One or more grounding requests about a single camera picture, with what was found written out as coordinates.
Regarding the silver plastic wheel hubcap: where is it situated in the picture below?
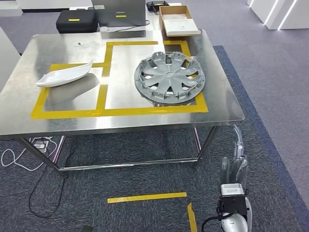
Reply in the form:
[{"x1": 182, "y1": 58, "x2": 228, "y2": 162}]
[{"x1": 133, "y1": 51, "x2": 207, "y2": 105}]

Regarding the black case yellow label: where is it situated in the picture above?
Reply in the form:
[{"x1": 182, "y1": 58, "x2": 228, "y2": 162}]
[{"x1": 56, "y1": 9, "x2": 99, "y2": 34}]

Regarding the white power strip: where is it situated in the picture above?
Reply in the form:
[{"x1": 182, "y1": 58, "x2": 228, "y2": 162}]
[{"x1": 33, "y1": 141, "x2": 48, "y2": 154}]

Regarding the brown cardboard box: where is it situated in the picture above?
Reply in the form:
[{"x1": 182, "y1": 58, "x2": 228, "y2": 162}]
[{"x1": 158, "y1": 5, "x2": 201, "y2": 37}]

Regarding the yellow tape on workbench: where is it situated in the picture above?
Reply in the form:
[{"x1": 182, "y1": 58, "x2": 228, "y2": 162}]
[{"x1": 31, "y1": 40, "x2": 209, "y2": 120}]

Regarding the grey case yellow label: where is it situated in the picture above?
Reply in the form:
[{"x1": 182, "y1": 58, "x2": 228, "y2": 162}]
[{"x1": 91, "y1": 0, "x2": 147, "y2": 32}]

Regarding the white board in box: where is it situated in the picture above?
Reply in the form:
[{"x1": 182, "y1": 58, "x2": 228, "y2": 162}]
[{"x1": 164, "y1": 18, "x2": 201, "y2": 37}]

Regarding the black cable under workbench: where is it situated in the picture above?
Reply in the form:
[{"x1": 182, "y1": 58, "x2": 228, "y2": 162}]
[{"x1": 29, "y1": 137, "x2": 78, "y2": 219}]

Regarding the white lit partition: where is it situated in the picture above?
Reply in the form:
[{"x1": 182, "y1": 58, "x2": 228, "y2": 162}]
[{"x1": 246, "y1": 0, "x2": 309, "y2": 31}]

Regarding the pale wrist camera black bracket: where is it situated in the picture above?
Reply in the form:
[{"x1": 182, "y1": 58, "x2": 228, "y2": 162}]
[{"x1": 216, "y1": 183, "x2": 249, "y2": 216}]

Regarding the thin black device cable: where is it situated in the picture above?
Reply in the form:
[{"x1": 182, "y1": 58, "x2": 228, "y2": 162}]
[{"x1": 108, "y1": 20, "x2": 151, "y2": 33}]

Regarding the white cable under workbench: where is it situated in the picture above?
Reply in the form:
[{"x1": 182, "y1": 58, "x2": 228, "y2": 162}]
[{"x1": 1, "y1": 137, "x2": 58, "y2": 172}]

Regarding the yellow floor tape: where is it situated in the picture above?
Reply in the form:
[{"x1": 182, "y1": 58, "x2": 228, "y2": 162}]
[{"x1": 107, "y1": 192, "x2": 198, "y2": 232}]

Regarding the black controller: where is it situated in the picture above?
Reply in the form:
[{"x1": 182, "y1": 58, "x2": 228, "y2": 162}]
[{"x1": 145, "y1": 0, "x2": 170, "y2": 14}]

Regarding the stainless steel workbench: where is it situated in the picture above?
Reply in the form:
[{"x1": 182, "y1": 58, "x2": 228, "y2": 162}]
[{"x1": 0, "y1": 29, "x2": 246, "y2": 178}]

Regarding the white plastic car trim part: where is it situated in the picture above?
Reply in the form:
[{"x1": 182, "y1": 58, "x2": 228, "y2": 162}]
[{"x1": 35, "y1": 60, "x2": 93, "y2": 88}]

